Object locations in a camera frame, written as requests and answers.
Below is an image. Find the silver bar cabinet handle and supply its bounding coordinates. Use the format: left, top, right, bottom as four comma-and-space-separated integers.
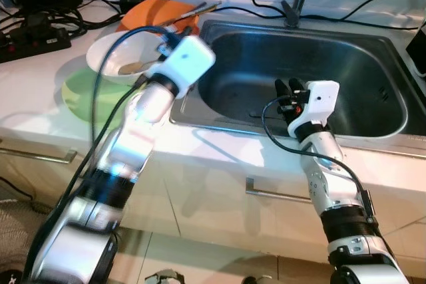
245, 178, 314, 204
0, 144, 78, 165

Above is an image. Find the grey floor mat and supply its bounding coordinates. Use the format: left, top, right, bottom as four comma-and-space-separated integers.
0, 198, 41, 284

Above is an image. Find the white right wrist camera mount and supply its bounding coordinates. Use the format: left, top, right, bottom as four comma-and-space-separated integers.
288, 80, 341, 140

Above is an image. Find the white kitchen base cabinet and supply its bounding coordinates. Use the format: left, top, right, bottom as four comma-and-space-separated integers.
0, 131, 426, 278

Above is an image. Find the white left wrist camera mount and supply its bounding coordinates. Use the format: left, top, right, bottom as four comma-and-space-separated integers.
148, 35, 216, 88

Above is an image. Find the brown spoon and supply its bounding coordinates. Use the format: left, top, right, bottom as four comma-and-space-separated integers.
120, 60, 157, 75

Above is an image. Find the orange plate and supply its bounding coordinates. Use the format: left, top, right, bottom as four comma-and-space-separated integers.
118, 0, 204, 35

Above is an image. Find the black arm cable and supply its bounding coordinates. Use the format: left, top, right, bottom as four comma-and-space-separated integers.
261, 96, 377, 221
27, 26, 177, 278

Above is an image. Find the white ceramic bowl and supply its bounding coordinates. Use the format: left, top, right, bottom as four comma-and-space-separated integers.
87, 29, 177, 86

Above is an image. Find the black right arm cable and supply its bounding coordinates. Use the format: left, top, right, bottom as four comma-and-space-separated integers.
261, 96, 377, 221

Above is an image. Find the green plate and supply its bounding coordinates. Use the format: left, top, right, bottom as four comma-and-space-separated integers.
62, 65, 144, 125

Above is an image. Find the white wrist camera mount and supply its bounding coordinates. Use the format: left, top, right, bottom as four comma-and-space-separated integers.
148, 35, 216, 88
288, 80, 341, 140

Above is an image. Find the stainless steel sink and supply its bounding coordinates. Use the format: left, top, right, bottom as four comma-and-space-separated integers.
170, 18, 426, 160

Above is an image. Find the black power strip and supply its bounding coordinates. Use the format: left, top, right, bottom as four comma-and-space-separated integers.
0, 28, 72, 64

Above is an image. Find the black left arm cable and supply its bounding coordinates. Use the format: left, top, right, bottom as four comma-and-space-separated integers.
27, 26, 177, 278

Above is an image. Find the black appliance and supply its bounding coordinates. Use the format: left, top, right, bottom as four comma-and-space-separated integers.
405, 23, 426, 80

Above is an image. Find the silver and black robot right leg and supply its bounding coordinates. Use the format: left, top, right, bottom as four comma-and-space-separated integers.
243, 274, 274, 284

